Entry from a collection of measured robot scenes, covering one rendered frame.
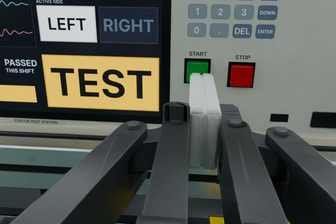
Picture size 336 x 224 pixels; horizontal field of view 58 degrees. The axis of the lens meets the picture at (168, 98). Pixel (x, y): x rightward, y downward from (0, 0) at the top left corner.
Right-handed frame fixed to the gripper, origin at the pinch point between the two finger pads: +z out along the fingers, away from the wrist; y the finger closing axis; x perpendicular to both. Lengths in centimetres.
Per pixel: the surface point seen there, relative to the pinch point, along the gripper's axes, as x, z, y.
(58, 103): -3.6, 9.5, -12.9
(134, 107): -3.7, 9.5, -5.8
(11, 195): -24.5, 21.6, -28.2
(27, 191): -23.5, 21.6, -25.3
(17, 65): 0.0, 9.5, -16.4
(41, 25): 3.6, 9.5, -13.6
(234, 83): -0.8, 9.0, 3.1
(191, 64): 0.7, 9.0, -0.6
